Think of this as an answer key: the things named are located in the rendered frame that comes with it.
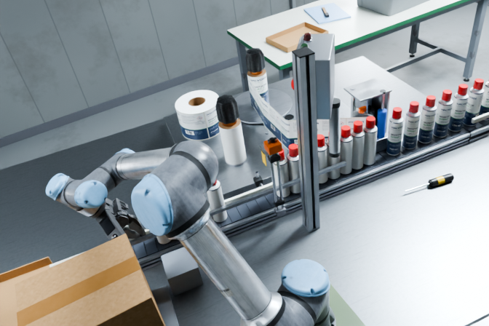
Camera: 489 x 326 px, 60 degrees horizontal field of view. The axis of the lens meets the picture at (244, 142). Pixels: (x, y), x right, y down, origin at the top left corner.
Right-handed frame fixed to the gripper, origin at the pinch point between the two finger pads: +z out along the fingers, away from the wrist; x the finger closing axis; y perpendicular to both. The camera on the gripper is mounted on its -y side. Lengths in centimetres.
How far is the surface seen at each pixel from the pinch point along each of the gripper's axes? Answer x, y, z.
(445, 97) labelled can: -112, -1, 49
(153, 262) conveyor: 3.8, -5.0, 7.4
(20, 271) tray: 41.6, 13.0, -14.6
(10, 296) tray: 45.8, 5.2, -14.8
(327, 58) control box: -80, -17, -16
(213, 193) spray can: -27.4, -2.0, 5.2
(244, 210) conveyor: -28.6, -0.5, 22.8
